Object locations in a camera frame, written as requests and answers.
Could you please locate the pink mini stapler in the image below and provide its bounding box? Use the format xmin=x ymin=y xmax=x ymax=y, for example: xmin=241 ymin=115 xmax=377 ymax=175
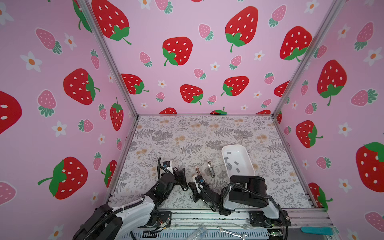
xmin=195 ymin=167 xmax=203 ymax=178

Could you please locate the beige mini stapler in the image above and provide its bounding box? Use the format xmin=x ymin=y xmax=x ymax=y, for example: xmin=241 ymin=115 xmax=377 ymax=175
xmin=208 ymin=161 xmax=216 ymax=178

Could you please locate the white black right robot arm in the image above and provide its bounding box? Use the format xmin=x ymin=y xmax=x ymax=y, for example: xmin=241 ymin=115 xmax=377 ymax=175
xmin=188 ymin=175 xmax=292 ymax=229

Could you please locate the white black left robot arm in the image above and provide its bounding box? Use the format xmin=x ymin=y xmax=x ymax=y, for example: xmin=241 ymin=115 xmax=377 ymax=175
xmin=73 ymin=158 xmax=189 ymax=240

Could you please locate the clear plastic bag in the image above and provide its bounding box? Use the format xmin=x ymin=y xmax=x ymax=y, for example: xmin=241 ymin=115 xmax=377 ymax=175
xmin=186 ymin=226 xmax=208 ymax=240

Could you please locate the white plastic tray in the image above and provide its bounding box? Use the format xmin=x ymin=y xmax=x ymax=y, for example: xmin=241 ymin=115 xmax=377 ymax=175
xmin=221 ymin=145 xmax=256 ymax=178

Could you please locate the silver wrench on rail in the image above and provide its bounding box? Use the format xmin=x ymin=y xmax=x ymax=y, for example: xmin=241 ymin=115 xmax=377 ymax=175
xmin=217 ymin=226 xmax=248 ymax=240

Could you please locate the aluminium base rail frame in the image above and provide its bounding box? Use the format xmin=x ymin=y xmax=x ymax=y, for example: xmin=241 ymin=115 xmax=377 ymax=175
xmin=116 ymin=208 xmax=340 ymax=240

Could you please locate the teal tool handle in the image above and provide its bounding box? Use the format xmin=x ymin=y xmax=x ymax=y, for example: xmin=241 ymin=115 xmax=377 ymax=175
xmin=301 ymin=227 xmax=334 ymax=236

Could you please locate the aluminium left rear corner post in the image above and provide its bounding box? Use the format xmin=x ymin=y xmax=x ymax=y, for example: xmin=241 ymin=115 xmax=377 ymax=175
xmin=78 ymin=0 xmax=139 ymax=120

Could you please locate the aluminium corner post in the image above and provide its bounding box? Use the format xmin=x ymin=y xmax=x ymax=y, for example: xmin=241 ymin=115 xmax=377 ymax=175
xmin=272 ymin=0 xmax=345 ymax=120
xmin=78 ymin=0 xmax=139 ymax=120

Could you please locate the aluminium right rear corner post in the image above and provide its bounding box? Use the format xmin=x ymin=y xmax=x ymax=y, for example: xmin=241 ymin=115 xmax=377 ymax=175
xmin=272 ymin=0 xmax=345 ymax=120

